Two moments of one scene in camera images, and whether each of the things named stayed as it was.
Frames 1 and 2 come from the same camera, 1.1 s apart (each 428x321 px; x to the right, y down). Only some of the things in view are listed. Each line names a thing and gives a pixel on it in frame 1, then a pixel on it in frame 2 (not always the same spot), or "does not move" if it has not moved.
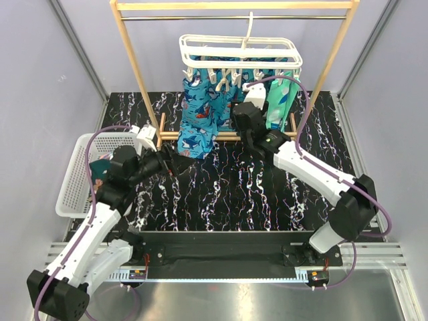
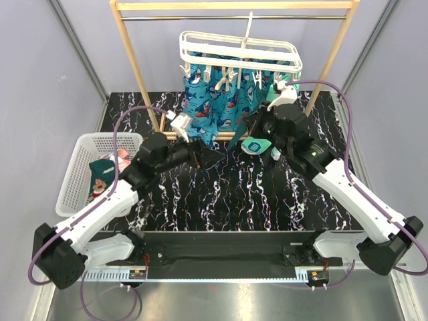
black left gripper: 170,162 -> 200,154
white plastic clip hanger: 229,55 does not move
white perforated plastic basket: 75,191 does not move
